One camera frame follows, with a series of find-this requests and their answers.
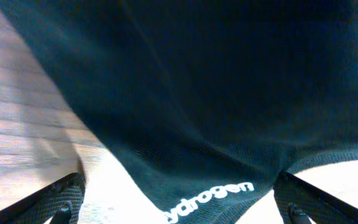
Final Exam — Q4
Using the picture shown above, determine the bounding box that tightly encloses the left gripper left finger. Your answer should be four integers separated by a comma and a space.
0, 172, 85, 224

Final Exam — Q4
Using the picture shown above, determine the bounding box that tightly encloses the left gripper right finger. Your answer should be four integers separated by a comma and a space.
273, 172, 358, 224

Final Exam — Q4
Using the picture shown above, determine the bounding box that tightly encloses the black hydrogen t-shirt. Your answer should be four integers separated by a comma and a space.
0, 0, 358, 223

